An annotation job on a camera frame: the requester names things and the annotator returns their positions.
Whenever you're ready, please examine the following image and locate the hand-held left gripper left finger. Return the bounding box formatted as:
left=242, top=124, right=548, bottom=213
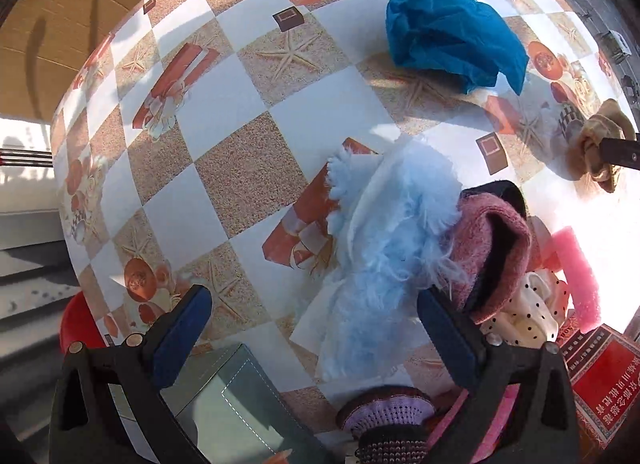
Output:
left=49, top=285, right=213, bottom=464

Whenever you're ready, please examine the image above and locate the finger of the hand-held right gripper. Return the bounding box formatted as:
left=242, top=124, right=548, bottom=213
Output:
left=600, top=138, right=640, bottom=168

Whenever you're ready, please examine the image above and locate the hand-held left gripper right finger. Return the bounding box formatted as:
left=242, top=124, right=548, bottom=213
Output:
left=416, top=288, right=581, bottom=464

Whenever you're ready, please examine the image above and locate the beige scrunchie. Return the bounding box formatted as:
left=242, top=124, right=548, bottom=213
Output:
left=565, top=99, right=638, bottom=193

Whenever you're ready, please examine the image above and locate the polka dot cream scrunchie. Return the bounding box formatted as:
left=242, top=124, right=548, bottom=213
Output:
left=480, top=269, right=571, bottom=350

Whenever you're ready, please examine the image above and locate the purple knit hair accessory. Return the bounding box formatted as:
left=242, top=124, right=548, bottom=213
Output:
left=336, top=384, right=436, bottom=464

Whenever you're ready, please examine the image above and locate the light blue fluffy scrunchie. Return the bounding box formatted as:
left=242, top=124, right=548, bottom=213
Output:
left=317, top=146, right=463, bottom=385

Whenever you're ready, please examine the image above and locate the pink knit sock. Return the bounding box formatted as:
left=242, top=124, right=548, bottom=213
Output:
left=440, top=181, right=533, bottom=325

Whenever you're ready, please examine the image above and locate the red stool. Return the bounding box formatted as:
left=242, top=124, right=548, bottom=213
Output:
left=59, top=291, right=108, bottom=352

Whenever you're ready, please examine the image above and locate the pink foam block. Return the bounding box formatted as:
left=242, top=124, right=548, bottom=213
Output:
left=542, top=226, right=601, bottom=332

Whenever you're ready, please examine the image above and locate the red cardboard box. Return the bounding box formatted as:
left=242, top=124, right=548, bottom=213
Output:
left=557, top=314, right=640, bottom=445

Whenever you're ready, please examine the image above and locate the teal blue cloth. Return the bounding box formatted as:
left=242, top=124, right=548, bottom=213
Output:
left=385, top=0, right=530, bottom=96

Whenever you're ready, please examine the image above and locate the checkered printed tablecloth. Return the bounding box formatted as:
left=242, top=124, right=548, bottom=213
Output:
left=50, top=0, right=640, bottom=445

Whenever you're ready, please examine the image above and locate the brown cardboard box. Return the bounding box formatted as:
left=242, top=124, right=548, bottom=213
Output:
left=0, top=0, right=156, bottom=120

